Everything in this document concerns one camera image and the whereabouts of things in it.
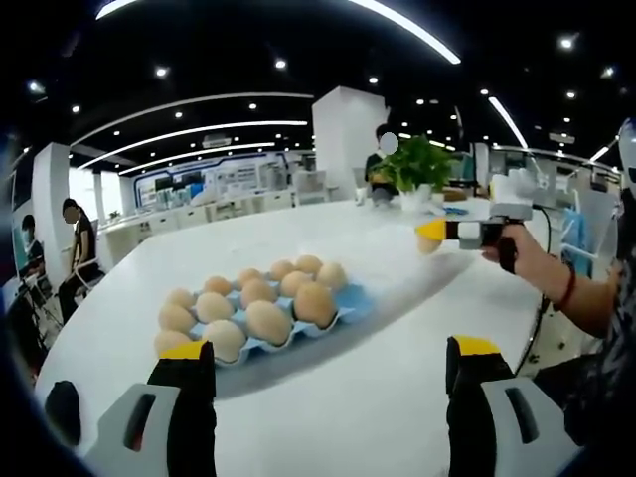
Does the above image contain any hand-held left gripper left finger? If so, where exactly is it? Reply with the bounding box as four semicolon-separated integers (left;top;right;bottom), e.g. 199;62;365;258
81;340;218;477

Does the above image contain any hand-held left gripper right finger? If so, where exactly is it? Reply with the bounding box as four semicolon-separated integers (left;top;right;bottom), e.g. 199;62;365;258
445;333;585;477

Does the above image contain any cluster of brown eggs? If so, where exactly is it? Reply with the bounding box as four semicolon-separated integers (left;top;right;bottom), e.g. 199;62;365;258
153;253;349;364

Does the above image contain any blue egg tray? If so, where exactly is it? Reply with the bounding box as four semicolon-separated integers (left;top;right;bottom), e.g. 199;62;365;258
188;277;377;369

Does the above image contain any person's right hand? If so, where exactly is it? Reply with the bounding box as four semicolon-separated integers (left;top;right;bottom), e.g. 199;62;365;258
480;231;572;299

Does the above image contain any brown plant pot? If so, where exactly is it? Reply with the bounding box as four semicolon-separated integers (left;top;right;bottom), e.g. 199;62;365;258
441;186;481;203

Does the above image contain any white plant wrapper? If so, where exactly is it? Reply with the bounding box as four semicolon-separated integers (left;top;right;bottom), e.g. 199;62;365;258
399;182;433;213

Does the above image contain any green potted plant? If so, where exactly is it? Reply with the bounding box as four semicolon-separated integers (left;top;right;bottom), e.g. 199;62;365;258
375;134;461;195

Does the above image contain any black computer mouse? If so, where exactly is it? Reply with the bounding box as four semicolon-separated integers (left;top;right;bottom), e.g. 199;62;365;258
44;380;83;448

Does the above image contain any white table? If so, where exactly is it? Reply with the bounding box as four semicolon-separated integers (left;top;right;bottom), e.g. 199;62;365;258
34;196;553;477

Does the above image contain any white office chair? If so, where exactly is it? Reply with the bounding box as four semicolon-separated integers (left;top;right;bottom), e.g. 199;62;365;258
291;170;329;208

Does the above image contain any row of white cabinets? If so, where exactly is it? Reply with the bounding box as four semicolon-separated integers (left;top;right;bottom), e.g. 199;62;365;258
98;191;319;249

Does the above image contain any red bead bracelet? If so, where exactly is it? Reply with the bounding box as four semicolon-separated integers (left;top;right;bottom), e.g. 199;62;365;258
552;265;577;313

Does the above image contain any blue framed display wall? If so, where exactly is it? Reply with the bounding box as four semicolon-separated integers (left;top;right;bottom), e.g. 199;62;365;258
131;151;299;205

